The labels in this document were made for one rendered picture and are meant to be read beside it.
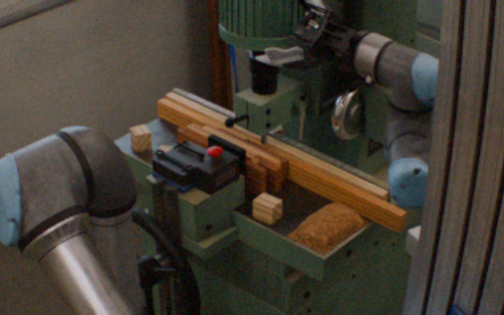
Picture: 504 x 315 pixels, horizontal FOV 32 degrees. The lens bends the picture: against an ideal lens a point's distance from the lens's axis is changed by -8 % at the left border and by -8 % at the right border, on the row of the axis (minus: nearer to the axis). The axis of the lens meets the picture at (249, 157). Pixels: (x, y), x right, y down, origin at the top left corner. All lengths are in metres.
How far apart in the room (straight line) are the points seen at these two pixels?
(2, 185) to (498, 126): 0.66
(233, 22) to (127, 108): 1.81
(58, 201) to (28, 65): 1.96
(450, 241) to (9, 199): 0.57
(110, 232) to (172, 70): 2.25
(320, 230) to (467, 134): 0.83
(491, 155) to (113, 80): 2.61
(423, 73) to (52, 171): 0.57
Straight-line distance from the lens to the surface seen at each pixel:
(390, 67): 1.42
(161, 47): 3.50
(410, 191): 1.33
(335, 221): 1.73
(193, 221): 1.74
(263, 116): 1.82
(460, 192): 0.96
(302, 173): 1.86
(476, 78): 0.89
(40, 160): 1.23
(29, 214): 1.21
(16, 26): 3.07
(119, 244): 1.38
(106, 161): 1.27
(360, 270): 2.00
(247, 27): 1.71
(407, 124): 1.42
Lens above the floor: 1.94
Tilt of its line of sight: 32 degrees down
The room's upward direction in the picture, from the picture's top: straight up
